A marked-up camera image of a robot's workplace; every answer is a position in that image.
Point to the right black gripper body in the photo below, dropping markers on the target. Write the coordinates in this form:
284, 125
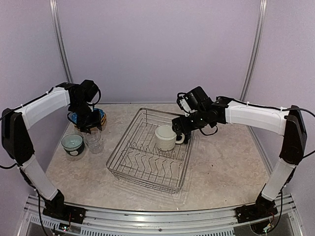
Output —
199, 121

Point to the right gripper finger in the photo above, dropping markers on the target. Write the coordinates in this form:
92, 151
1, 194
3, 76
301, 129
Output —
185, 137
177, 126

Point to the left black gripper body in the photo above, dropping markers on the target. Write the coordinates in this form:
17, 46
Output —
85, 116

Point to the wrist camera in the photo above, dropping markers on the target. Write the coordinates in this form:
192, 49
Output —
90, 90
194, 100

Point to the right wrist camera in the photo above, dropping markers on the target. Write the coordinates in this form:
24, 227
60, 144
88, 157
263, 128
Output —
194, 100

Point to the blue polka dot plate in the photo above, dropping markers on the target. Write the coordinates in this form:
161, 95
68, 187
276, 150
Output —
73, 116

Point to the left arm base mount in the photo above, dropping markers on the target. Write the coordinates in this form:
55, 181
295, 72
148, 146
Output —
72, 214

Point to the clear glass tumbler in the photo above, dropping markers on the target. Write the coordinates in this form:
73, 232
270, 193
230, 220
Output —
96, 147
93, 137

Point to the cream ribbed mug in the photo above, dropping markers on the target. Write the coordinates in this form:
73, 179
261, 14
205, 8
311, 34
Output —
166, 138

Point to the yellow polka dot plate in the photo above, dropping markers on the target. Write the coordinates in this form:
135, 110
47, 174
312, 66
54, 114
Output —
103, 122
73, 118

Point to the right aluminium frame post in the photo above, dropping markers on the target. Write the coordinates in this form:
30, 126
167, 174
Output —
255, 49

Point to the metal wire dish rack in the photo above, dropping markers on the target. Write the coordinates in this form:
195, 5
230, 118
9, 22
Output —
137, 159

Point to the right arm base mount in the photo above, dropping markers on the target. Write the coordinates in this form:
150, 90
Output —
247, 213

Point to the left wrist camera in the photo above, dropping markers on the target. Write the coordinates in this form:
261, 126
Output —
90, 90

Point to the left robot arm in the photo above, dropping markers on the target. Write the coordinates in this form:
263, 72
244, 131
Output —
15, 124

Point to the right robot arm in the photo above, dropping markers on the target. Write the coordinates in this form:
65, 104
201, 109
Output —
286, 123

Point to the teal and white bowl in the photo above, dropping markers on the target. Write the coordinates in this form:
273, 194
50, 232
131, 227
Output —
76, 150

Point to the left aluminium frame post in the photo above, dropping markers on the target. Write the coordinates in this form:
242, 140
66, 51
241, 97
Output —
59, 38

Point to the pale striped bowl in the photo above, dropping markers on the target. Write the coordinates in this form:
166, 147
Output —
71, 142

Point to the aluminium frame post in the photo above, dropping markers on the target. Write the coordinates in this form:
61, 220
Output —
255, 49
59, 38

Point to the aluminium front rail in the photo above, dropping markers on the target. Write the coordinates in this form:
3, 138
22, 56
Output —
99, 221

